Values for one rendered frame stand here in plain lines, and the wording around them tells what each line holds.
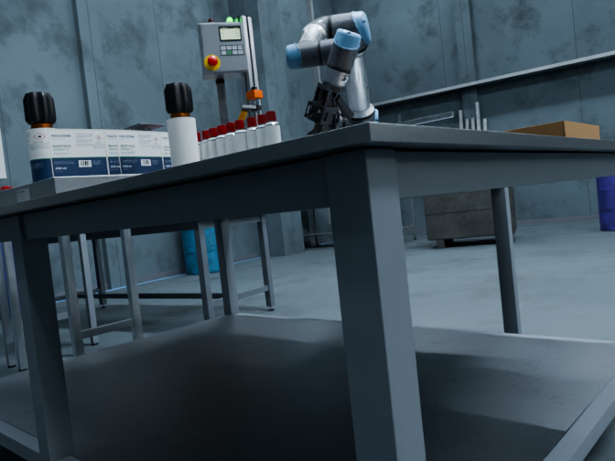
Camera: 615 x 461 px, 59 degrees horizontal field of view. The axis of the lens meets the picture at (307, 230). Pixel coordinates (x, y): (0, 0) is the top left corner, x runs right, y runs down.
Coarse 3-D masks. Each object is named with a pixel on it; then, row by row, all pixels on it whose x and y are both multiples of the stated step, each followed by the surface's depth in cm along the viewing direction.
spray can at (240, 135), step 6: (240, 120) 191; (240, 126) 191; (234, 132) 192; (240, 132) 190; (234, 138) 192; (240, 138) 190; (234, 144) 192; (240, 144) 190; (246, 144) 191; (240, 150) 191
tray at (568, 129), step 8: (520, 128) 116; (528, 128) 115; (536, 128) 114; (544, 128) 113; (552, 128) 112; (560, 128) 110; (568, 128) 112; (576, 128) 116; (584, 128) 120; (592, 128) 125; (568, 136) 112; (576, 136) 115; (584, 136) 120; (592, 136) 125
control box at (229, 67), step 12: (204, 24) 202; (216, 24) 203; (228, 24) 204; (240, 24) 204; (204, 36) 202; (216, 36) 203; (204, 48) 202; (216, 48) 203; (204, 60) 202; (228, 60) 204; (240, 60) 205; (204, 72) 203; (216, 72) 203; (228, 72) 205; (240, 72) 206
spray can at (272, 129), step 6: (270, 114) 181; (270, 120) 181; (264, 126) 182; (270, 126) 180; (276, 126) 181; (270, 132) 180; (276, 132) 181; (270, 138) 181; (276, 138) 181; (270, 144) 181
